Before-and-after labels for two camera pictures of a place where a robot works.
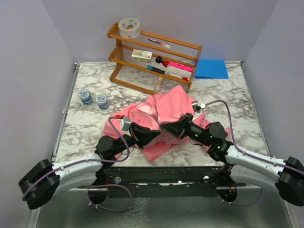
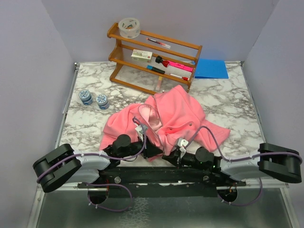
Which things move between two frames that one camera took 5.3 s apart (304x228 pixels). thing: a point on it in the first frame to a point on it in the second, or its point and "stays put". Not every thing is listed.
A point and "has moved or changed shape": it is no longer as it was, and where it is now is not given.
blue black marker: [149, 67] stays put
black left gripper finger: [143, 134] to [152, 150]
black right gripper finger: [175, 127] to [172, 157]
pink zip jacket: [162, 108] has moved or changed shape
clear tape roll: [129, 28] stays put
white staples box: [142, 56] stays put
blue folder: [211, 68] stays put
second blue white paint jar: [102, 101] stays put
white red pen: [184, 78] stays put
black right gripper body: [189, 127] to [185, 159]
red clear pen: [164, 45] stays put
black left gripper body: [133, 137] to [137, 147]
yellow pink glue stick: [159, 82] stays put
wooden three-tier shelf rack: [151, 63] stays put
